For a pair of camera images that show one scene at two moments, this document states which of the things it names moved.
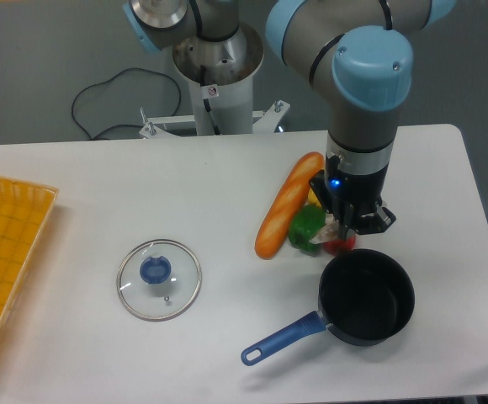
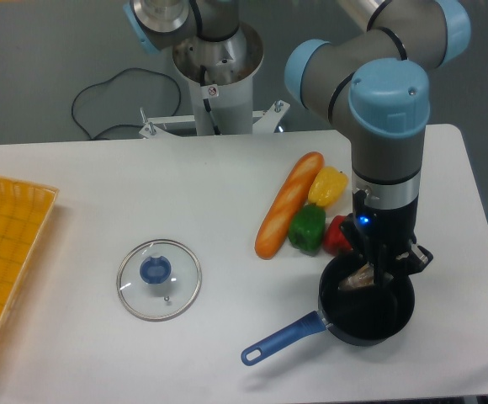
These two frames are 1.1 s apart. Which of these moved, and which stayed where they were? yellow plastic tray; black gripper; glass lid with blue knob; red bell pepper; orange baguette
Moved: black gripper
Stayed: orange baguette; yellow plastic tray; glass lid with blue knob; red bell pepper
